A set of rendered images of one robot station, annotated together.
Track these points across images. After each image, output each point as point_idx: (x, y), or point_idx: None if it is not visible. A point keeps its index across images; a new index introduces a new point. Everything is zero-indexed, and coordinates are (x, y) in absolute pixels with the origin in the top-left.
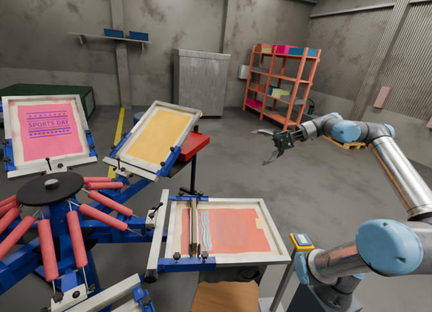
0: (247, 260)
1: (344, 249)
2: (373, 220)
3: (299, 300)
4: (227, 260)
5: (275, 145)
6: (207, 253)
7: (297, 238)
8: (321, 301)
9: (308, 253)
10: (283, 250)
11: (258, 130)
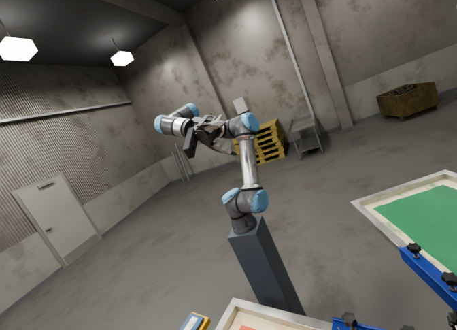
0: (283, 312)
1: (251, 148)
2: (246, 117)
3: (265, 247)
4: (312, 322)
5: (212, 138)
6: (344, 316)
7: (194, 326)
8: (257, 222)
9: (253, 189)
10: (229, 311)
11: (218, 120)
